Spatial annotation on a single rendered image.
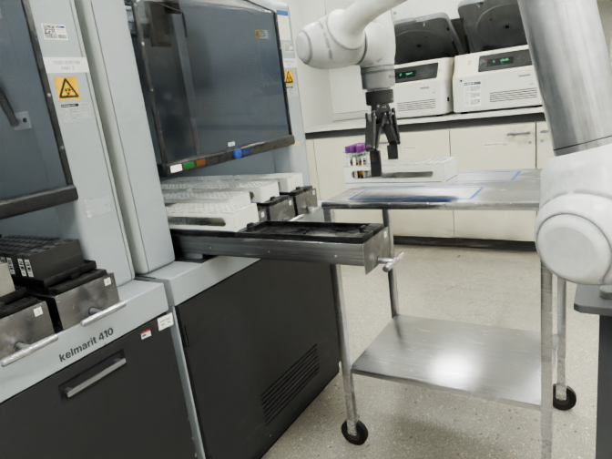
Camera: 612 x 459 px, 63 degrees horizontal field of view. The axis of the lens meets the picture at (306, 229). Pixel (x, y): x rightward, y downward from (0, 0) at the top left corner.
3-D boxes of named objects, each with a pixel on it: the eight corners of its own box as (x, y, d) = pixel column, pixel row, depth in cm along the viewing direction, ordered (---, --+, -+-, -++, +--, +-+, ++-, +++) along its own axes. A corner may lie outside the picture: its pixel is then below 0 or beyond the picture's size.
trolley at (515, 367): (341, 443, 164) (311, 202, 143) (392, 372, 201) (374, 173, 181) (568, 508, 129) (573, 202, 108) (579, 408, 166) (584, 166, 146)
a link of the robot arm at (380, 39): (377, 67, 139) (341, 71, 132) (372, 8, 135) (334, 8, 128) (405, 63, 130) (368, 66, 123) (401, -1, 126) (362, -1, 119)
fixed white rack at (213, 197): (160, 218, 158) (157, 198, 157) (182, 209, 166) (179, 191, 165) (231, 219, 142) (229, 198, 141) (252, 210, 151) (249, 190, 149)
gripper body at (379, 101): (384, 88, 127) (387, 125, 130) (398, 86, 134) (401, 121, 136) (359, 92, 132) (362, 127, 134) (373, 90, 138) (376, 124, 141)
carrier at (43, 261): (80, 264, 109) (74, 238, 107) (86, 265, 108) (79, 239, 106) (29, 283, 99) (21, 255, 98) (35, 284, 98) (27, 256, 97)
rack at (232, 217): (155, 232, 138) (150, 211, 137) (180, 223, 146) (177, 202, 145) (237, 237, 122) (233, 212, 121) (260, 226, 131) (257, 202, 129)
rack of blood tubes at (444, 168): (343, 188, 142) (341, 166, 140) (361, 180, 150) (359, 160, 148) (444, 187, 125) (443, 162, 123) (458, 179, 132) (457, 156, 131)
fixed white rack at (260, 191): (193, 206, 170) (190, 188, 169) (213, 199, 179) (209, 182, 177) (262, 207, 155) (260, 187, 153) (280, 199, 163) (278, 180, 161)
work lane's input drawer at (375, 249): (146, 257, 140) (138, 227, 138) (180, 242, 151) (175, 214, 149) (385, 278, 102) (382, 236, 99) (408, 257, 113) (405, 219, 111)
